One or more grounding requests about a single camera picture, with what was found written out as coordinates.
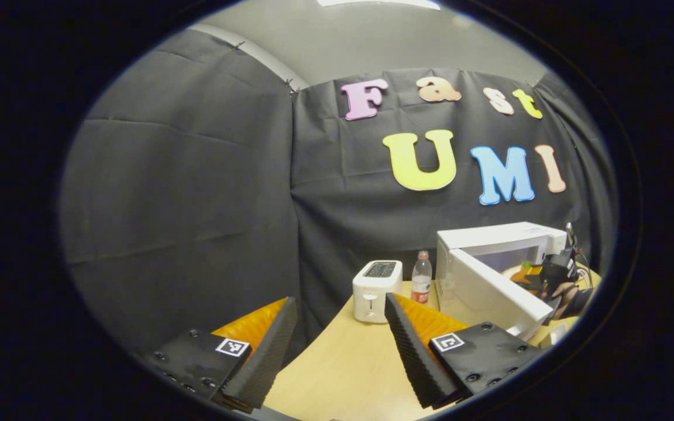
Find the ceiling light panel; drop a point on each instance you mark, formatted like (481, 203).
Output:
(378, 3)

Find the brown and green food piece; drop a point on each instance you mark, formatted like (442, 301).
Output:
(525, 265)

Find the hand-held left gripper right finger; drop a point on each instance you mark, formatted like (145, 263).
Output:
(416, 351)

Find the white microwave oven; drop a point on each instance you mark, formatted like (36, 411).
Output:
(477, 292)

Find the clear water bottle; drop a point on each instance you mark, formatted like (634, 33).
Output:
(422, 280)

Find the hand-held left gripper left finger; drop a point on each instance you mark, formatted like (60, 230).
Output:
(261, 356)

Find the white toaster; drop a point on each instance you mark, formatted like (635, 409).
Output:
(375, 292)

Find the black backdrop cloth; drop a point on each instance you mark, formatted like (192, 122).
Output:
(185, 175)

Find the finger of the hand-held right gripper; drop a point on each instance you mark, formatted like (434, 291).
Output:
(527, 278)

